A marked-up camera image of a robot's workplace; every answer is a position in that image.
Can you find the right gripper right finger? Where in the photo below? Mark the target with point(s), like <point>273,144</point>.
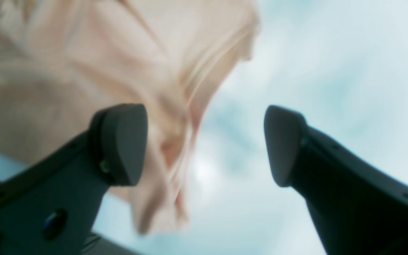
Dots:
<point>356,209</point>

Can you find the peach T-shirt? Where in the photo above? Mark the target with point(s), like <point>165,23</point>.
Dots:
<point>63,60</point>

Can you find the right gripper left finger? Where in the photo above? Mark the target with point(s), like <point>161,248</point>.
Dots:
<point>50,208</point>

